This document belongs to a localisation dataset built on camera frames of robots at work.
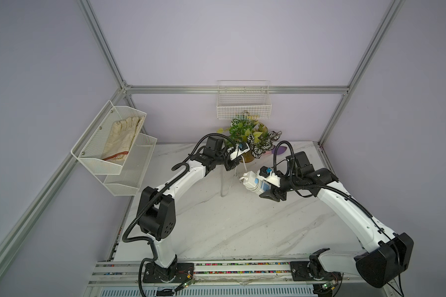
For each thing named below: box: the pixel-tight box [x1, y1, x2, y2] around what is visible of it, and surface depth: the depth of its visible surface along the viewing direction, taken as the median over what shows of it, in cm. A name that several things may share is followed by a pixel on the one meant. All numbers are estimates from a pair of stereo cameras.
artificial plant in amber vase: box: [216, 118, 283, 164], surface depth 92 cm
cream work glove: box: [102, 116, 145, 162], surface depth 78 cm
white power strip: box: [239, 170, 272, 196], surface depth 70 cm
